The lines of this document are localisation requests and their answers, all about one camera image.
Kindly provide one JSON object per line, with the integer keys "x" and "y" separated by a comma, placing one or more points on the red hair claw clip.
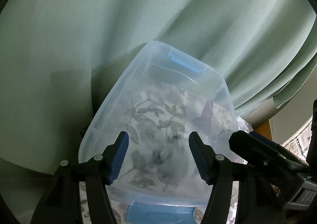
{"x": 205, "y": 122}

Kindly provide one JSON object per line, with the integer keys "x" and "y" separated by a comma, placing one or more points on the green curtain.
{"x": 60, "y": 58}

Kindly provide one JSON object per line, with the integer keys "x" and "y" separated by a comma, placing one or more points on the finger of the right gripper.
{"x": 260, "y": 151}

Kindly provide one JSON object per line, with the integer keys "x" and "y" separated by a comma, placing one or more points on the orange wooden bed frame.
{"x": 264, "y": 130}

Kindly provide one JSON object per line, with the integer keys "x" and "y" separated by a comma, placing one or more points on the white bed headboard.
{"x": 296, "y": 113}

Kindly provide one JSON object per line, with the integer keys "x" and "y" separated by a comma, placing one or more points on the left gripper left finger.
{"x": 61, "y": 202}

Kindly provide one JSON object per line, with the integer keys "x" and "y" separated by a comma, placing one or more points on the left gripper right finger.
{"x": 257, "y": 201}

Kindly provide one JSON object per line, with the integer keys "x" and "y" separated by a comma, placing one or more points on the beige quilted bedspread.
{"x": 299, "y": 143}

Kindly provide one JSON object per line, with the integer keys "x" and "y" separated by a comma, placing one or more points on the clear plastic storage bin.
{"x": 158, "y": 63}

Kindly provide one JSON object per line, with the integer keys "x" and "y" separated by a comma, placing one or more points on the floral white blanket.
{"x": 158, "y": 168}

